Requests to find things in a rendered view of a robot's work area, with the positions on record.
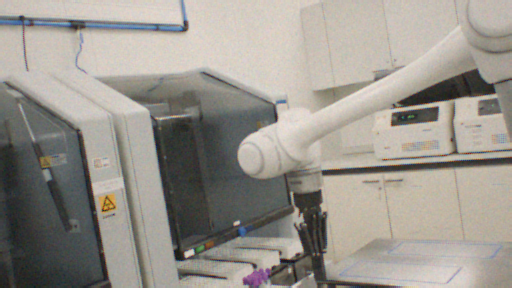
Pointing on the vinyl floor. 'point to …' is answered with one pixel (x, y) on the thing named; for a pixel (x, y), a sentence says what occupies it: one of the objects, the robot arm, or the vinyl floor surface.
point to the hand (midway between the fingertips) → (318, 267)
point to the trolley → (424, 265)
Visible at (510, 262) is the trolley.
